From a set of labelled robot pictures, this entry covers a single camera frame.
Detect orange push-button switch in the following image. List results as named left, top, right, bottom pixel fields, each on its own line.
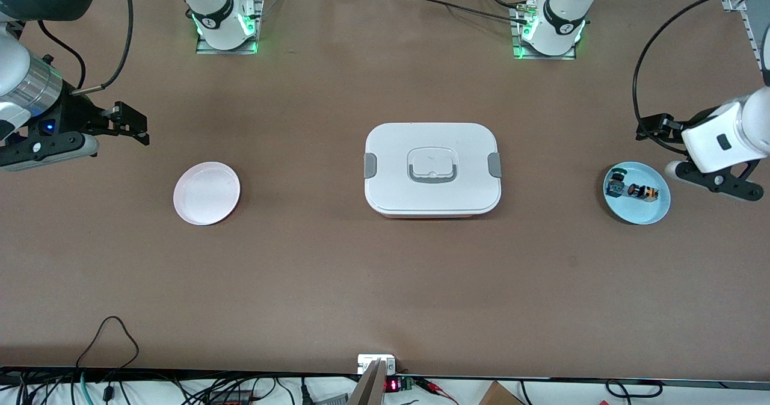
left=626, top=183, right=661, bottom=205

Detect white lunch box grey clips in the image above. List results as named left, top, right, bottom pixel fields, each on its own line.
left=363, top=122, right=503, bottom=220

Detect small white socket box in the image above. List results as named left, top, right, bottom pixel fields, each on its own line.
left=357, top=354, right=397, bottom=376

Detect light blue round plate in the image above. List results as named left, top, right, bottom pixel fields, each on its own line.
left=603, top=161, right=672, bottom=226

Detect pink round plate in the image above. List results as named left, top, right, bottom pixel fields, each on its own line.
left=173, top=161, right=242, bottom=226

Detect black table edge strip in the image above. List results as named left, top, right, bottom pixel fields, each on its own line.
left=0, top=366, right=770, bottom=391

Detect brown cardboard piece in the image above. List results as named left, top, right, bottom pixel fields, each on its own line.
left=478, top=382, right=525, bottom=405

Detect slanted wooden slat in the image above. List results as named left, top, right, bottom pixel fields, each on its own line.
left=347, top=359, right=387, bottom=405

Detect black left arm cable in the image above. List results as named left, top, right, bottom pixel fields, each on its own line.
left=618, top=0, right=770, bottom=154

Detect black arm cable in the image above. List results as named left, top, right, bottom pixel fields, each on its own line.
left=36, top=0, right=134, bottom=96
left=618, top=0, right=770, bottom=154

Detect green push-button switch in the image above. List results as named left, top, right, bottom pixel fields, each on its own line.
left=605, top=167, right=628, bottom=199

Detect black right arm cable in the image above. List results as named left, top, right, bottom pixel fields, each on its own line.
left=36, top=0, right=134, bottom=96

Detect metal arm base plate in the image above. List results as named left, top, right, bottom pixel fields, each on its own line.
left=510, top=2, right=579, bottom=61
left=195, top=0, right=266, bottom=55

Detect aluminium profile rail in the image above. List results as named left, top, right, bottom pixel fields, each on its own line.
left=721, top=0, right=766, bottom=70

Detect thin black looped cable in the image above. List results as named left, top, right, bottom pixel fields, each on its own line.
left=75, top=315, right=141, bottom=371

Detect black cable across table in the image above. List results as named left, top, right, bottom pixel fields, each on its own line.
left=408, top=0, right=531, bottom=25

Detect black coiled floor cable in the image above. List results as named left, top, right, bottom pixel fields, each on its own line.
left=604, top=379, right=664, bottom=399

